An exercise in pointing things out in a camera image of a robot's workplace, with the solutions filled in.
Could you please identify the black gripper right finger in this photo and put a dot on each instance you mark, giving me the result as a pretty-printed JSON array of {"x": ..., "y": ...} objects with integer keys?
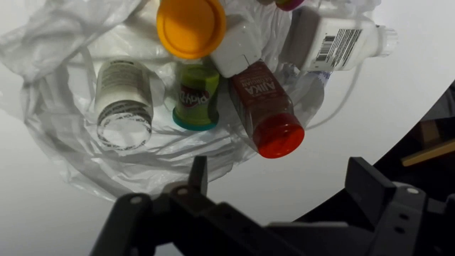
[{"x": 365, "y": 187}]

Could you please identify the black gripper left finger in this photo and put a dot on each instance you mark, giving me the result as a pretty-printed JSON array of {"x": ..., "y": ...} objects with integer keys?
[{"x": 200, "y": 172}]

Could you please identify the teal-lid dough tub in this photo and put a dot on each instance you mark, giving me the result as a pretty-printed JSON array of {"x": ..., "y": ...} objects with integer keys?
[{"x": 197, "y": 97}]

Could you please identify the red-capped spice bottle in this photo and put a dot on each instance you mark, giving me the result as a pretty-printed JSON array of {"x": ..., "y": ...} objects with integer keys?
[{"x": 268, "y": 114}]

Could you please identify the small grey-capped bottle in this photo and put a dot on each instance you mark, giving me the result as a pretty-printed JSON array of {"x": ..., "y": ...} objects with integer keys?
[{"x": 125, "y": 101}]

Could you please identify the small clear cube box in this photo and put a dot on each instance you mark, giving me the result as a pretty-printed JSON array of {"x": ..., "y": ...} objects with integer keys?
[{"x": 237, "y": 54}]

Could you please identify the yellow dough tub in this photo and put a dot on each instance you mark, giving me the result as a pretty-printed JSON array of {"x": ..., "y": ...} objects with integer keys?
[{"x": 190, "y": 26}]

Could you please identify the clear plastic bag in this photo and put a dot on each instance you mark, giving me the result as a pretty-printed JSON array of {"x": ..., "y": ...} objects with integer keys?
[{"x": 58, "y": 29}]

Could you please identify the light wooden armrest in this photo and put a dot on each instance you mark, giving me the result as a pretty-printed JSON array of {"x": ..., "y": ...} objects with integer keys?
[{"x": 432, "y": 152}]

